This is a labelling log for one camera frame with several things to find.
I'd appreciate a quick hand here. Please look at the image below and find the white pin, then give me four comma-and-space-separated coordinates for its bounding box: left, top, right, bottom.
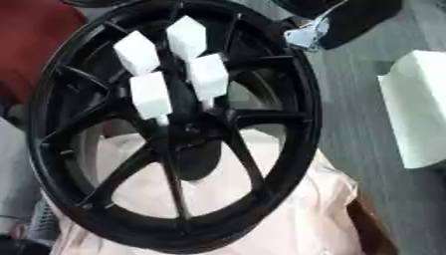
111, 30, 162, 77
165, 15, 209, 62
126, 71, 174, 127
186, 52, 230, 110

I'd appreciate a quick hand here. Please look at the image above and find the black spoked wheel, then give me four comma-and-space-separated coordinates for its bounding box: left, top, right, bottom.
24, 0, 325, 255

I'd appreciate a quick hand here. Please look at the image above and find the pale pink cloth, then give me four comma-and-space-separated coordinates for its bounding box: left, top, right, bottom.
49, 128, 366, 255

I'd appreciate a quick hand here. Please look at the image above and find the black round object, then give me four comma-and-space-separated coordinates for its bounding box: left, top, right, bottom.
270, 0, 404, 51

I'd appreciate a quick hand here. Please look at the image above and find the white box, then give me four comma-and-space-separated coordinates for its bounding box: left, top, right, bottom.
376, 49, 446, 169

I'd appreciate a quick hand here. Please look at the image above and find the red chair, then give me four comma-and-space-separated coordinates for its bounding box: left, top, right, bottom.
0, 0, 90, 106

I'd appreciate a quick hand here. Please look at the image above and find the silver metal bracket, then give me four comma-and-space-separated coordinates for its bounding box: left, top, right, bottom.
282, 16, 332, 52

